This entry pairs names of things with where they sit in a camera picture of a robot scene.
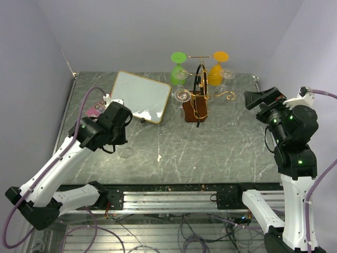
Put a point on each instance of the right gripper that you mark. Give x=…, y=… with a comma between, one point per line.
x=271, y=96

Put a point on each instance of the clear wine glass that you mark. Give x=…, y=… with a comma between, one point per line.
x=181, y=76
x=126, y=153
x=182, y=96
x=226, y=74

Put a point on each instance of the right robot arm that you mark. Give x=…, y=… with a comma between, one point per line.
x=292, y=123

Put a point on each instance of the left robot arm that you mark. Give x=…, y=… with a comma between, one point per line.
x=40, y=201

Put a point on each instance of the orange wine glass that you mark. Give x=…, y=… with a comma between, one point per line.
x=214, y=77

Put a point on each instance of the green wine glass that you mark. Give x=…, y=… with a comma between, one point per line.
x=178, y=58

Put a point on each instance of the gold framed whiteboard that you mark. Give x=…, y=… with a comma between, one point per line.
x=146, y=98

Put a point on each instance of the pink card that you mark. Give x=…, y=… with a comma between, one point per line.
x=96, y=110

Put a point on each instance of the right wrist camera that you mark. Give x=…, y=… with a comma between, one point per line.
x=304, y=97

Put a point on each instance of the gold wire glass rack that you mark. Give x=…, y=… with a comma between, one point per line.
x=201, y=94

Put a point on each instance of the aluminium rail frame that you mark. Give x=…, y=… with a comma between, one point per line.
x=188, y=198

